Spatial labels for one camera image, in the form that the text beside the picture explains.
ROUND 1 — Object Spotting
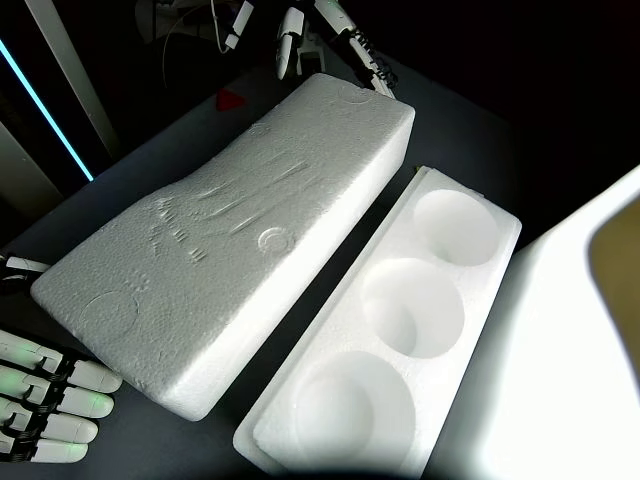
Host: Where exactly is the white styrofoam lid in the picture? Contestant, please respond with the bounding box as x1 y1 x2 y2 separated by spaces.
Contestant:
29 72 417 421

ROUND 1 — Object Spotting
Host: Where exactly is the white styrofoam tray with cavities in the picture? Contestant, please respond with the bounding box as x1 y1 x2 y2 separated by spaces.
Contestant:
232 165 524 479

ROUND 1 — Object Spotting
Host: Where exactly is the red triangle toy block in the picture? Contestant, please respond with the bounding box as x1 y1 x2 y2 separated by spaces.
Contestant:
217 88 247 111

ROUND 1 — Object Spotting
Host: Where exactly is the grey table cloth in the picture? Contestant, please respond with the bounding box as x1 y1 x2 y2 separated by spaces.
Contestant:
0 29 521 480

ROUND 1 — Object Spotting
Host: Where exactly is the cyan light strip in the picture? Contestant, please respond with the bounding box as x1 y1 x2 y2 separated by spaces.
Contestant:
0 38 95 182

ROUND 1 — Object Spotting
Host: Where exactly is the large white rounded object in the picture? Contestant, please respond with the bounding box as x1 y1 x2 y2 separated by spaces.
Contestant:
419 162 640 480

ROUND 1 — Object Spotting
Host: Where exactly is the black wrist camera white mount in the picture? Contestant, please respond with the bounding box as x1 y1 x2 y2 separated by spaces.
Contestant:
294 40 329 76

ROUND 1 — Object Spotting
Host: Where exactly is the white cable with adapter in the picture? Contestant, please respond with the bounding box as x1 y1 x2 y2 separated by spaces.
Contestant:
209 0 256 52

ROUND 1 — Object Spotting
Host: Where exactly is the white post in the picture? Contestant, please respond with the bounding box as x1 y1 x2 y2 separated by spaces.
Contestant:
23 0 120 156

